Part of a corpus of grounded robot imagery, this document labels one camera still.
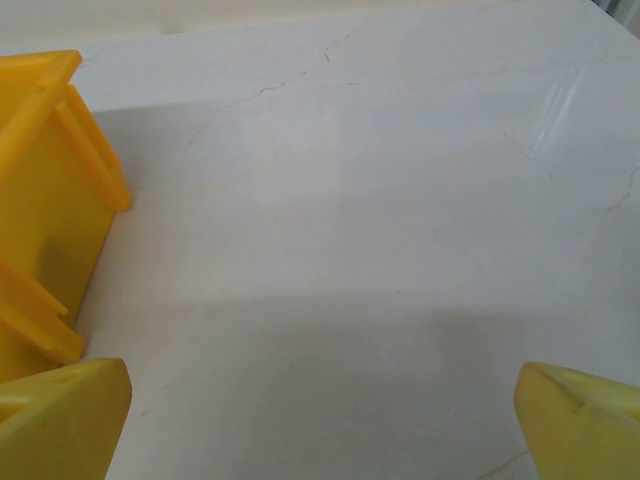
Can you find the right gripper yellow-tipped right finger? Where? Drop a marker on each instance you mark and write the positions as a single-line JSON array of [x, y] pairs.
[[585, 430]]

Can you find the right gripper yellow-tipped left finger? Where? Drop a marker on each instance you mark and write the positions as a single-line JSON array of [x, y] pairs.
[[60, 425]]

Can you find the yellow plastic bin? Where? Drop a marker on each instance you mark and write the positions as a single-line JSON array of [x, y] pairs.
[[50, 200]]

